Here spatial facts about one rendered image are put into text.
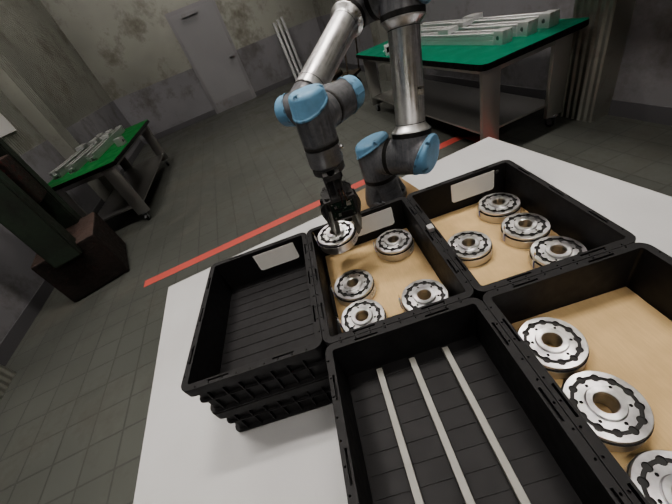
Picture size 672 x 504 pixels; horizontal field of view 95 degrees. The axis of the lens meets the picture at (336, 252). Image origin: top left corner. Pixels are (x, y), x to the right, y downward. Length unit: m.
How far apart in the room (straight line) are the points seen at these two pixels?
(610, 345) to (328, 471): 0.57
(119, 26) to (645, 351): 9.50
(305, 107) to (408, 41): 0.43
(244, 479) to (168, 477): 0.20
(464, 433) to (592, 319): 0.32
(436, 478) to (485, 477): 0.07
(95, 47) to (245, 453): 9.26
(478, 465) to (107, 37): 9.51
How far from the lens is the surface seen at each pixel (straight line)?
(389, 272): 0.82
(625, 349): 0.72
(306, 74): 0.84
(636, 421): 0.63
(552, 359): 0.64
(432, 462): 0.60
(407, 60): 0.97
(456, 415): 0.62
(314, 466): 0.78
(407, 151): 0.97
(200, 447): 0.95
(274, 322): 0.84
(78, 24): 9.66
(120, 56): 9.53
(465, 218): 0.96
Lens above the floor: 1.41
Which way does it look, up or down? 38 degrees down
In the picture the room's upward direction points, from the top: 22 degrees counter-clockwise
